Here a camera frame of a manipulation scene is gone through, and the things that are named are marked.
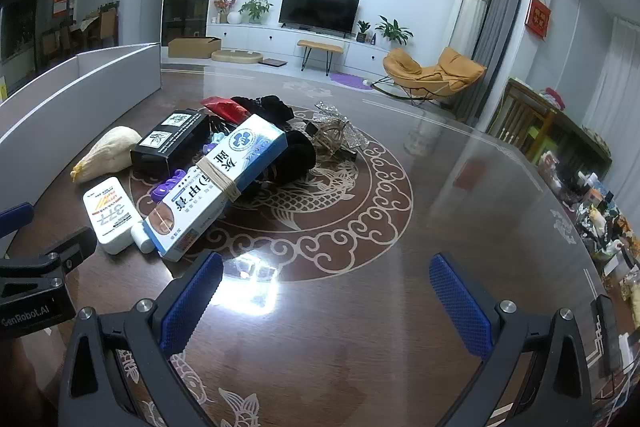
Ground red wall hanging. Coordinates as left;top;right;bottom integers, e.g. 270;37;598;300
525;0;552;40

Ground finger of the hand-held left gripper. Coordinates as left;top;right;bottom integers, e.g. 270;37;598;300
0;202;33;239
35;227;97;280

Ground white storage box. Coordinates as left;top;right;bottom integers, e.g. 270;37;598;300
0;42;162;228

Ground purple floor mat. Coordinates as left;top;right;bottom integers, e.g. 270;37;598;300
329;72;376;90

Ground wooden bench with black legs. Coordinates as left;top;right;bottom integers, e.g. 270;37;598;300
297;39;345;75

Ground white sheer curtain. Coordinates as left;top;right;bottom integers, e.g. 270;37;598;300
582;14;640;168

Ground red flowers in white vase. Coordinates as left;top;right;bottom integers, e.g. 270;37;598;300
214;0;241;24

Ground grey curtain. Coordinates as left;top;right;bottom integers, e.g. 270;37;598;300
467;0;530;128

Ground covered standing air conditioner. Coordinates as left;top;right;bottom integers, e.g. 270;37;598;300
442;0;495;58

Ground black rectangular device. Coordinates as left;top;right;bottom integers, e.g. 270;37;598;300
591;294;621;374

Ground rhinestone bow hair clip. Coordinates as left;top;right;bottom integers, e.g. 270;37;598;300
302;101;368;162

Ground red foil packet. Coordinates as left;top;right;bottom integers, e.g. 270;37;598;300
200;96;248;122

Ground beige floor cushion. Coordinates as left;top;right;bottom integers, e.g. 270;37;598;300
211;48;264;66

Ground pile of small household items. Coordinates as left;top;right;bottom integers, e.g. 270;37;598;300
535;127;640;323

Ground black box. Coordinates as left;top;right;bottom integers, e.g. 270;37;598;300
130;108;209;178

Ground white cosmetic tube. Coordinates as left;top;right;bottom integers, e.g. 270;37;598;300
82;177;156;255

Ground black television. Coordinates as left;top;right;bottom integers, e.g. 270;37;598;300
278;0;361;38

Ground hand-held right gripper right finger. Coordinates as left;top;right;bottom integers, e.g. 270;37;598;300
429;253;593;427

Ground black velvet cloth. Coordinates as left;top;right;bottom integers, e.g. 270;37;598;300
230;94;317;202

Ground long-leaf potted plant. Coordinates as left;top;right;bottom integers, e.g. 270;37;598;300
375;15;414;46

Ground blue white carton box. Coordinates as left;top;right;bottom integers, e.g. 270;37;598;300
141;114;288;263

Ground orange lounge chair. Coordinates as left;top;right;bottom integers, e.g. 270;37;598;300
372;47;488;108

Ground white television cabinet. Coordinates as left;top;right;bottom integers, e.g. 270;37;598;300
206;23;406;78

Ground wooden chair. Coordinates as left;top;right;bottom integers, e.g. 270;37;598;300
487;77;558;158

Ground bushy green potted plant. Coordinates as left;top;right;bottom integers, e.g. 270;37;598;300
238;0;274;25

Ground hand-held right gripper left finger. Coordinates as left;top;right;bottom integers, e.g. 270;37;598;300
57;251;224;427

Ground brown wooden patterned desktop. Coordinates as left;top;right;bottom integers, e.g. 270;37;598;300
0;64;631;427

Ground light purple hair clip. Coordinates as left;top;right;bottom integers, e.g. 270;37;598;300
200;130;232;158

